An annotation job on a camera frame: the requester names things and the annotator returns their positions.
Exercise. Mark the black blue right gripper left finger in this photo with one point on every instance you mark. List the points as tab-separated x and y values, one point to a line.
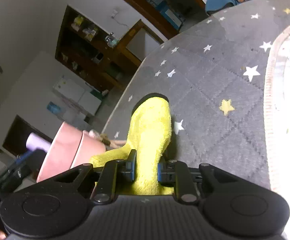
115	173

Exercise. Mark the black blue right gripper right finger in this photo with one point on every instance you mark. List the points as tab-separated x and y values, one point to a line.
183	179

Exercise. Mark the yellow microfiber cloth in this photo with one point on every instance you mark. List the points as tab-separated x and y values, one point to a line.
149	134

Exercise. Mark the pink plastic container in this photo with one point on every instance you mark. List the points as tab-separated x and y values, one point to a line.
70	148

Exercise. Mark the white refrigerator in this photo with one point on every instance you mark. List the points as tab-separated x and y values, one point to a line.
78	96

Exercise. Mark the grey star pattern table cover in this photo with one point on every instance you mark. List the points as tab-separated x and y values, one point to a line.
213	75

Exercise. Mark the dark wooden shelf cabinet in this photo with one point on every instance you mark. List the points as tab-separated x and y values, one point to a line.
82	48

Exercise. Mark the dark wooden side table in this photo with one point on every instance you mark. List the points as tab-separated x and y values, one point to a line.
131	49

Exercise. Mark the glass jar on table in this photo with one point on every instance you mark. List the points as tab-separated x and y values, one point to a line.
111	40

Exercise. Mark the blue white storage box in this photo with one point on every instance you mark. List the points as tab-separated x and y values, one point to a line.
174	18

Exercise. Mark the blue sofa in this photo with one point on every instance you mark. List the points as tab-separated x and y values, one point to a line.
213	6

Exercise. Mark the wall power socket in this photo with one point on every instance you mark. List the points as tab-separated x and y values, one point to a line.
114	14

